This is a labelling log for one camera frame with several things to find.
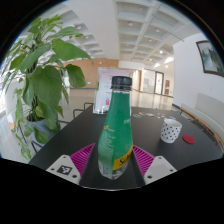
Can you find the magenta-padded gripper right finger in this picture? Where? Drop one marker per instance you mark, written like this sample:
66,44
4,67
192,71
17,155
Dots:
159,169

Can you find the green leafy potted plant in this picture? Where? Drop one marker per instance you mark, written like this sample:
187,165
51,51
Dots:
45,83

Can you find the green plastic drink bottle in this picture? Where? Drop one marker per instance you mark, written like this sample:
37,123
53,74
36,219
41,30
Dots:
115,133

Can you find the round ceiling lights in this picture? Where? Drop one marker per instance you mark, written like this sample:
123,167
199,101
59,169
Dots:
130,23

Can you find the white polka dot mug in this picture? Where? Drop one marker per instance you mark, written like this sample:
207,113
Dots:
170,130

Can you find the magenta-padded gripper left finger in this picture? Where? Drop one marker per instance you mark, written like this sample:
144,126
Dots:
64,168

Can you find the black metal chairs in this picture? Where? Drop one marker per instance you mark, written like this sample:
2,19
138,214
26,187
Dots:
74,112

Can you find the small round colourful disc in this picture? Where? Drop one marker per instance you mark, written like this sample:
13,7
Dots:
136,115
142,114
150,115

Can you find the framed landscape picture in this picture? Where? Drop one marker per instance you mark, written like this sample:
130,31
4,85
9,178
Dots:
211,58

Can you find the long white bench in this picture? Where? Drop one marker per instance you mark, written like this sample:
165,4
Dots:
206,115

